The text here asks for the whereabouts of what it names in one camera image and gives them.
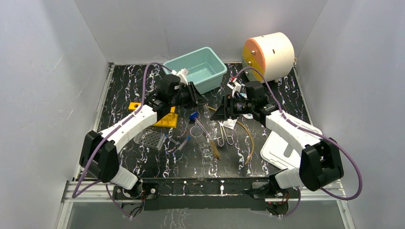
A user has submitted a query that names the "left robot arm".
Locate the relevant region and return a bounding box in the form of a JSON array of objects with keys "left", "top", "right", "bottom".
[{"left": 79, "top": 74, "right": 207, "bottom": 198}]

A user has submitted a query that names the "brown test tube brush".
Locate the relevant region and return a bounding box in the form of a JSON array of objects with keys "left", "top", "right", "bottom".
[{"left": 209, "top": 140, "right": 220, "bottom": 159}]

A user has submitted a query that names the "glass beaker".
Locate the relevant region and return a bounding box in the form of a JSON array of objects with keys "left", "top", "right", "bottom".
[{"left": 200, "top": 142, "right": 213, "bottom": 161}]

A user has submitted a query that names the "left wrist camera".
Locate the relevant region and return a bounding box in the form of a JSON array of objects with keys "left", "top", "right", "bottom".
[{"left": 171, "top": 68, "right": 189, "bottom": 85}]

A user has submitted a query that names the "clear plastic funnel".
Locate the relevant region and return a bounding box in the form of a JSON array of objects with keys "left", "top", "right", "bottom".
[{"left": 190, "top": 125, "right": 214, "bottom": 142}]

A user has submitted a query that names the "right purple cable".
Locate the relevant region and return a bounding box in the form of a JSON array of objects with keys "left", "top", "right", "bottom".
[{"left": 234, "top": 66, "right": 363, "bottom": 201}]

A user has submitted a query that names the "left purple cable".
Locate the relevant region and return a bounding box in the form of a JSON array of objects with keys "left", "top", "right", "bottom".
[{"left": 72, "top": 62, "right": 173, "bottom": 199}]

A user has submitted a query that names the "purple cable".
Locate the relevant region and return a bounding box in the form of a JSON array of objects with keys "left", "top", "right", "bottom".
[
  {"left": 72, "top": 62, "right": 173, "bottom": 199},
  {"left": 234, "top": 66, "right": 363, "bottom": 201}
]

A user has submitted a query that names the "clear plastic well rack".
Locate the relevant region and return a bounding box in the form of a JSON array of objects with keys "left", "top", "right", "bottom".
[{"left": 134, "top": 128, "right": 166, "bottom": 151}]

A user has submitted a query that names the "white plastic bin lid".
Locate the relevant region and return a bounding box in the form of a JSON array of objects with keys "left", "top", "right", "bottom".
[{"left": 260, "top": 122, "right": 322, "bottom": 170}]

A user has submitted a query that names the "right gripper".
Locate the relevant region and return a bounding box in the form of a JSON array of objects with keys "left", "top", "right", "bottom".
[{"left": 210, "top": 95, "right": 254, "bottom": 121}]

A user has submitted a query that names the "yellow test tube rack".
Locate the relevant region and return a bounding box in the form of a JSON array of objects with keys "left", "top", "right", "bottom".
[{"left": 128, "top": 102, "right": 178, "bottom": 128}]

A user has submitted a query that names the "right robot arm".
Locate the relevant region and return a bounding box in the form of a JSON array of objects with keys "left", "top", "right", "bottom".
[{"left": 210, "top": 81, "right": 344, "bottom": 198}]

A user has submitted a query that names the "white paper packet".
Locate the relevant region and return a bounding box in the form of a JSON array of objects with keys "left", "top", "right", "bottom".
[{"left": 223, "top": 119, "right": 238, "bottom": 130}]

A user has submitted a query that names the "amber rubber tubing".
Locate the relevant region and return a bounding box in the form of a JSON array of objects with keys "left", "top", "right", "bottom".
[{"left": 236, "top": 121, "right": 255, "bottom": 165}]

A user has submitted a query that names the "teal plastic bin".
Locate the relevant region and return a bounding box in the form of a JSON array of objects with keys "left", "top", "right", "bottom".
[{"left": 163, "top": 47, "right": 227, "bottom": 94}]

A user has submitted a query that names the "blue tool in blister pack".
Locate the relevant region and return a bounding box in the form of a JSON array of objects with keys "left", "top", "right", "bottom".
[{"left": 240, "top": 93, "right": 254, "bottom": 119}]

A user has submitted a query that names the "white cylindrical drawer cabinet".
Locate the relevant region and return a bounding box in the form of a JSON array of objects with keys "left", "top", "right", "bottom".
[{"left": 242, "top": 32, "right": 295, "bottom": 82}]

